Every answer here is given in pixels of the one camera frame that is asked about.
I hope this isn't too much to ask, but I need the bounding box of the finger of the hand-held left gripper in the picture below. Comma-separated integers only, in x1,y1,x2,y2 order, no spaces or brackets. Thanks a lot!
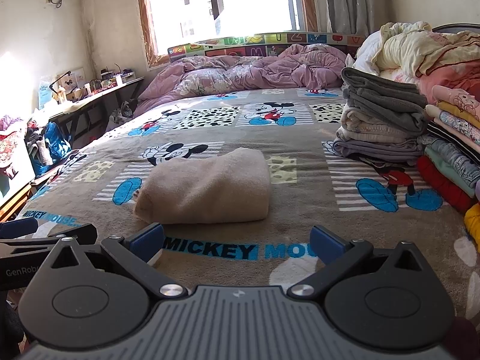
0,223,99,257
0,218,41,240

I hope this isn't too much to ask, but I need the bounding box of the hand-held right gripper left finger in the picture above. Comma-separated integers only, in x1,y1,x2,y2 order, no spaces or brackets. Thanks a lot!
49,223,189,301

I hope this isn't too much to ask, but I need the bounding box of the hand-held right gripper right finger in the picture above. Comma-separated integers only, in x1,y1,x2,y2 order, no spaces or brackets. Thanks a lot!
287,225,428,301

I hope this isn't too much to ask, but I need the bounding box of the beige knit sweater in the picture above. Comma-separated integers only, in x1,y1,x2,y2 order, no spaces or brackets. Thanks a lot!
134,147,271,225

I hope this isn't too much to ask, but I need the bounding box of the stack of grey folded clothes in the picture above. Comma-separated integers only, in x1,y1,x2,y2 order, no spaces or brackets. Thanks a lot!
333,67,429,166

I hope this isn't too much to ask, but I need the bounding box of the stack of colourful folded clothes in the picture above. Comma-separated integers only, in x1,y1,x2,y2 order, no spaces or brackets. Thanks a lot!
416,84,480,214

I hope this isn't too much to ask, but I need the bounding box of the cartoon mouse printed blanket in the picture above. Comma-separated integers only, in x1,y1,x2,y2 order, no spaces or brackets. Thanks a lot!
15,86,480,319

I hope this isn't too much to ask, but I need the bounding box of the red floral cloth pile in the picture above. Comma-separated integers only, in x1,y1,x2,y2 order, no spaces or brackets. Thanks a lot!
0,114,29,179

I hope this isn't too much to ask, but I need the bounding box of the blue plastic bag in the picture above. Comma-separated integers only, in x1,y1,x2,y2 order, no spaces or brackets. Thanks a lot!
32,121,73,176

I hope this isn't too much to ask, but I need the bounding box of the grey cloth bundle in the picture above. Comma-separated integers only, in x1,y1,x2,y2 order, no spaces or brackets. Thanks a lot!
108,99,136,131

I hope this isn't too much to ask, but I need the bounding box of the blue white carton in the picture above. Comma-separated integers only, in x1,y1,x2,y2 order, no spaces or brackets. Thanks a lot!
37,82,53,109

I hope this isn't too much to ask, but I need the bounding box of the yellow folded garment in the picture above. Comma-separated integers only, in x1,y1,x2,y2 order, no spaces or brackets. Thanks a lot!
464,204,480,253

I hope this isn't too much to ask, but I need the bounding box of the dark desk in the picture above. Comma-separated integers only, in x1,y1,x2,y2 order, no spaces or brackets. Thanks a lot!
32,76,146,151

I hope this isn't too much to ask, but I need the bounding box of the person's maroon clothing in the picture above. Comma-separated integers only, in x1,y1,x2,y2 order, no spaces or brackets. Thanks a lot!
446,318,480,360

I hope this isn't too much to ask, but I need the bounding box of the black desk rack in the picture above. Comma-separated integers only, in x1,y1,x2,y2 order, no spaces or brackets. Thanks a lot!
100,67,135,83

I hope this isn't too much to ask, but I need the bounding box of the purple floral duvet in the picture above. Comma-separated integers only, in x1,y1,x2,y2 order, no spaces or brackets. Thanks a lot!
133,44,355,115

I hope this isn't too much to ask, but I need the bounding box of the white quilt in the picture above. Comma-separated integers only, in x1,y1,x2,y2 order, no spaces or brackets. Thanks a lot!
354,32,385,74

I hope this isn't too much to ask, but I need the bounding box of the pink quilt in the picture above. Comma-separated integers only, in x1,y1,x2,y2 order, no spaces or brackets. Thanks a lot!
416,58,480,107

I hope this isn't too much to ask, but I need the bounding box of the colourful alphabet foam mat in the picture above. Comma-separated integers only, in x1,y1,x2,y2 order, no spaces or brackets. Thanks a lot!
167,32,366,61

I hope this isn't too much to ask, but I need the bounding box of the cream quilt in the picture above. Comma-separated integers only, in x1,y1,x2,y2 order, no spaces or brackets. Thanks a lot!
375,22,480,83

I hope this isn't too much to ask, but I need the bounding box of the window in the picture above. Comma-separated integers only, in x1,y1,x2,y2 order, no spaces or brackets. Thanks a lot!
135,0,319,66

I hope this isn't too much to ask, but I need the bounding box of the dark wooden headboard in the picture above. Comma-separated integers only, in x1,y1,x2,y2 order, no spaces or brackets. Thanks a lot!
431,23,480,36

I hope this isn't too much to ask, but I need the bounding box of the white picture frame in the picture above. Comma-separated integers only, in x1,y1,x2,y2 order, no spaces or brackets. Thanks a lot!
56,67,86,93

